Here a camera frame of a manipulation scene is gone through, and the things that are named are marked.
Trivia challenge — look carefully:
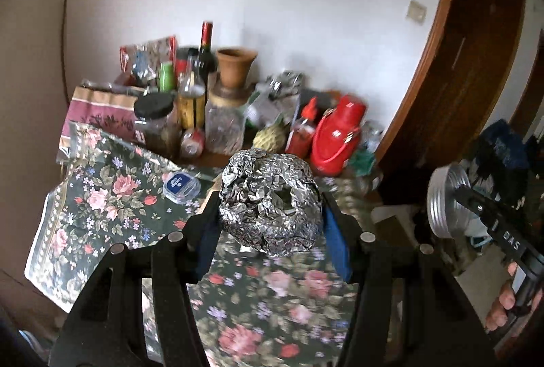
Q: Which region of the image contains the silver metal can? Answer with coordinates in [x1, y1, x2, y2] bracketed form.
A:
[427, 163, 478, 239]

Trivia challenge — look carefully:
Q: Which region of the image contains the Lucky cup plastic lid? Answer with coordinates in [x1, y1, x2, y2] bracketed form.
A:
[163, 172, 201, 205]

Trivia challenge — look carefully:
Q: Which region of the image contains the aluminium foil ball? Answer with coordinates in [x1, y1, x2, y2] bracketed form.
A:
[219, 149, 324, 256]

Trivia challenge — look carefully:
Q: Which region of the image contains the person's right hand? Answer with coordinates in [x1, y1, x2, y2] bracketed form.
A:
[485, 262, 517, 331]

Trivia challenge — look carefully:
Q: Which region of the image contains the blue clothes pile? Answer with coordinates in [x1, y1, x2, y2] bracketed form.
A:
[461, 119, 529, 207]

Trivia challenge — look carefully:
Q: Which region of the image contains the floral green tablecloth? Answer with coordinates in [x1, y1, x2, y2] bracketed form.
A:
[24, 125, 357, 366]

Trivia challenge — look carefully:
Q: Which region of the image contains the dark wooden door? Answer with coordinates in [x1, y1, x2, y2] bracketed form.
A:
[377, 0, 543, 206]

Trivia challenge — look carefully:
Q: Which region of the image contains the red thermos flask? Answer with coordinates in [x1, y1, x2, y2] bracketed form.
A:
[310, 94, 367, 177]

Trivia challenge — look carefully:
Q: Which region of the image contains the red sauce squeeze bottle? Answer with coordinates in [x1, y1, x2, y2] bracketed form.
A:
[285, 97, 318, 159]

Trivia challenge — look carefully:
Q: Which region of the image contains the black lid glass jar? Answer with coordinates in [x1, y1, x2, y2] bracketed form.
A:
[134, 93, 179, 159]

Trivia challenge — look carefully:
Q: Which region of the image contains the pink folded cloth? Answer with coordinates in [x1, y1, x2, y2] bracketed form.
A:
[56, 86, 137, 163]

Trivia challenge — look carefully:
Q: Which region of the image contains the tall glass storage jar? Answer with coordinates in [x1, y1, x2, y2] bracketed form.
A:
[205, 81, 250, 156]

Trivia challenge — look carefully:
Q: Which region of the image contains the yellow knobbly ball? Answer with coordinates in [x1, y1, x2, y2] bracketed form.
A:
[252, 124, 287, 153]

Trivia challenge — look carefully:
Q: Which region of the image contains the yellow liquor bottle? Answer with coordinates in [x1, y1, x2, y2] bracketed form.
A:
[177, 56, 206, 129]

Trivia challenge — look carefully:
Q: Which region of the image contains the small green bottle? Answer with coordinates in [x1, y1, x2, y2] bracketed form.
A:
[158, 61, 176, 93]

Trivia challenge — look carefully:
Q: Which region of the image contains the patterned snack bag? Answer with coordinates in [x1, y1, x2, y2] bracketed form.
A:
[119, 35, 176, 87]

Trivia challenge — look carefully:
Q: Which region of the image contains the dark wine bottle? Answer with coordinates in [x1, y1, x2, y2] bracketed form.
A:
[197, 21, 217, 85]

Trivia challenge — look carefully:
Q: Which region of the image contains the terracotta clay pot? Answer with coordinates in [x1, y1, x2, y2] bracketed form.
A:
[217, 47, 258, 89]

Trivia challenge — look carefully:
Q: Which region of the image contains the wall light switch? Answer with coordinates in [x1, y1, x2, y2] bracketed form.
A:
[406, 0, 427, 25]

